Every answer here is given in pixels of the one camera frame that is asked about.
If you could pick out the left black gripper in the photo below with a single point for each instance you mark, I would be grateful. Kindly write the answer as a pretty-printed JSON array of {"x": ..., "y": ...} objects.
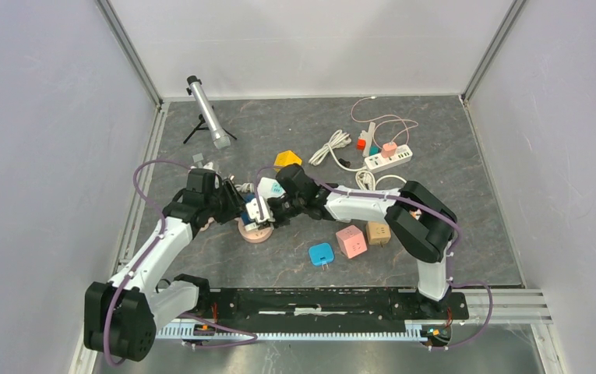
[{"x": 235, "y": 202}]

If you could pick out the light blue plug adapter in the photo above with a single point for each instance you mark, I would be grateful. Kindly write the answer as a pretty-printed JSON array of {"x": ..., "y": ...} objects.
[{"x": 321, "y": 255}]

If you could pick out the pink cube socket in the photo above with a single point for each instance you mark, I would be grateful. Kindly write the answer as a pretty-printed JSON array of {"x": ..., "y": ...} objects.
[{"x": 351, "y": 241}]

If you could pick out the silver telescope on tripod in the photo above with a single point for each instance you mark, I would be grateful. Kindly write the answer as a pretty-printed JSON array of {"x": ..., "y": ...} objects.
[{"x": 208, "y": 119}]

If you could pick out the yellow cube socket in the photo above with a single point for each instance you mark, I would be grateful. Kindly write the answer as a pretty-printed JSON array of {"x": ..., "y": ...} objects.
[{"x": 286, "y": 158}]

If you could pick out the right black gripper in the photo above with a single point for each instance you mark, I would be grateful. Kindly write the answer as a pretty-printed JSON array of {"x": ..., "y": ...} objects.
[{"x": 277, "y": 223}]

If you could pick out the long white power strip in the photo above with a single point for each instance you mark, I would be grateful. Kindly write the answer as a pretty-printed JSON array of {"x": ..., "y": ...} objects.
[{"x": 269, "y": 188}]

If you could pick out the red plug adapter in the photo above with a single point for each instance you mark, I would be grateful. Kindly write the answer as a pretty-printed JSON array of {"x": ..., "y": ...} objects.
[{"x": 363, "y": 145}]

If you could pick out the small white power strip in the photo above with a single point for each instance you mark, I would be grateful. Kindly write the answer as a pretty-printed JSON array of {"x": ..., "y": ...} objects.
[{"x": 377, "y": 162}]

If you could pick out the narrow white socket strip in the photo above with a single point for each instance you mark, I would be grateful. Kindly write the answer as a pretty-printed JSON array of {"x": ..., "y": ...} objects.
[{"x": 367, "y": 136}]

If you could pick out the pink round socket base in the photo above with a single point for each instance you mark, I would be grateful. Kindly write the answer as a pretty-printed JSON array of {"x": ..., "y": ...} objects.
[{"x": 254, "y": 236}]

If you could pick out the pink plug on orange strip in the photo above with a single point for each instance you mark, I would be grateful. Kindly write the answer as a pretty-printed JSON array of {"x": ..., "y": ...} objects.
[{"x": 416, "y": 214}]

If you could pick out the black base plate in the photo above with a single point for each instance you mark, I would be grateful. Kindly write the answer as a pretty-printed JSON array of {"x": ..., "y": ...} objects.
[{"x": 326, "y": 310}]

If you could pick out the tan dragon cube socket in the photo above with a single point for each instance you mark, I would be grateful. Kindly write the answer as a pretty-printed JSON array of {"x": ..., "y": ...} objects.
[{"x": 377, "y": 233}]

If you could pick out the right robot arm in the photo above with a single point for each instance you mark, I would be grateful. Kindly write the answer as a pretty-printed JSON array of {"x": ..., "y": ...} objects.
[{"x": 425, "y": 227}]

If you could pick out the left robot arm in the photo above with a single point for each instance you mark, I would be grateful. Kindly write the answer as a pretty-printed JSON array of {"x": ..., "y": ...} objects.
[{"x": 123, "y": 315}]

